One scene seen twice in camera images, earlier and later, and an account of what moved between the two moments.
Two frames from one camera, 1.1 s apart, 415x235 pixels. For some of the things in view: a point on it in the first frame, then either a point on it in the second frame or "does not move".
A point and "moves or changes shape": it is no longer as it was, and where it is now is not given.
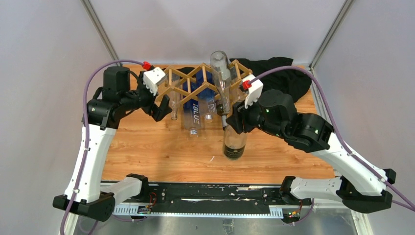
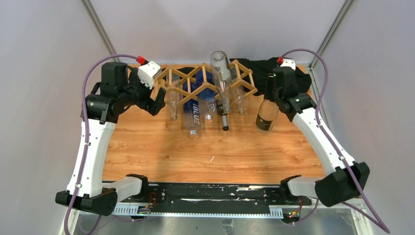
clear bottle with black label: [234, 144] moves or changes shape
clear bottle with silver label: [221, 73] does not move
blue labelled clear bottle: [192, 109] does not move
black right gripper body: [252, 117] -> [271, 93]
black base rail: [228, 200] does not move
